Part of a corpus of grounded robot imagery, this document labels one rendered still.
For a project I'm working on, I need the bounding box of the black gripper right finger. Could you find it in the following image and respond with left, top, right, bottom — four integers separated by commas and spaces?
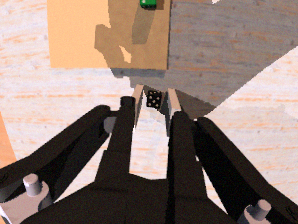
164, 88, 298, 224

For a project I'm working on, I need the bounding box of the green die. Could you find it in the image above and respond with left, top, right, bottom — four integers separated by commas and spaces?
140, 0, 157, 8

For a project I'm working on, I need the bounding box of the black die with white pips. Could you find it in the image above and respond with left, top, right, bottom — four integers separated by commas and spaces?
146, 90, 162, 108

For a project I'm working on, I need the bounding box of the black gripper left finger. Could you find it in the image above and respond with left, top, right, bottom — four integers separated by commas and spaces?
0, 84, 144, 224

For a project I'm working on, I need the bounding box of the peach square mat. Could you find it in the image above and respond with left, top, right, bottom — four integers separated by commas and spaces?
47, 0, 170, 70

